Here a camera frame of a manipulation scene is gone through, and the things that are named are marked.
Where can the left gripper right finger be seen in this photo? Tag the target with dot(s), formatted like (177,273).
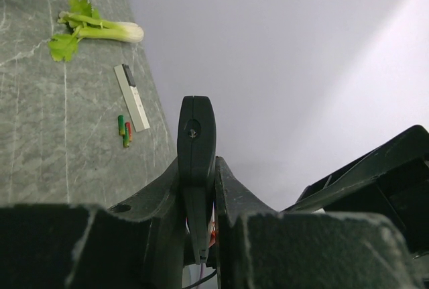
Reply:
(258,247)

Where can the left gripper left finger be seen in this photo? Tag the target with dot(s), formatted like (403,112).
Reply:
(138,243)

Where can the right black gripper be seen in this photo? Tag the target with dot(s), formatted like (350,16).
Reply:
(391,180)

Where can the black remote control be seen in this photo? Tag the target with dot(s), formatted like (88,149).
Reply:
(196,150)

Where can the white remote battery cover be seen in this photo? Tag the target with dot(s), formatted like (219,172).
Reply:
(132,98)

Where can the green battery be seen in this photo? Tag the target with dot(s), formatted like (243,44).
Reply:
(121,125)

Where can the celery stalk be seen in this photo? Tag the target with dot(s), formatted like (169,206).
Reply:
(83,21)

